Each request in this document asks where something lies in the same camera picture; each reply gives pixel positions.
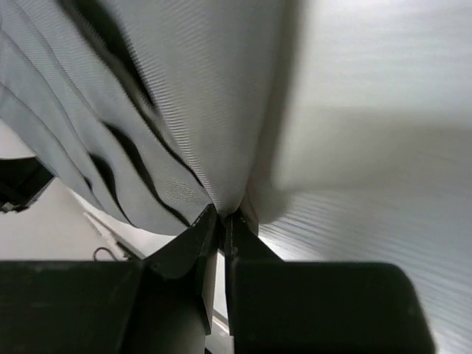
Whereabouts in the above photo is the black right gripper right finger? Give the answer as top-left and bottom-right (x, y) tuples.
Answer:
(221, 213), (282, 335)

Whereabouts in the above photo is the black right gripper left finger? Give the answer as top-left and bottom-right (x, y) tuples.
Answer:
(144, 204), (218, 334)

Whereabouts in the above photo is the grey pleated skirt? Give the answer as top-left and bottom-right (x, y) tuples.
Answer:
(1, 1), (301, 235)

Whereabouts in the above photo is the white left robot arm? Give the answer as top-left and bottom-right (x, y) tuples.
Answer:
(1, 157), (55, 213)

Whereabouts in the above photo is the aluminium front table rail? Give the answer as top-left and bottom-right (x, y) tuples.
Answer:
(83, 212), (145, 261)

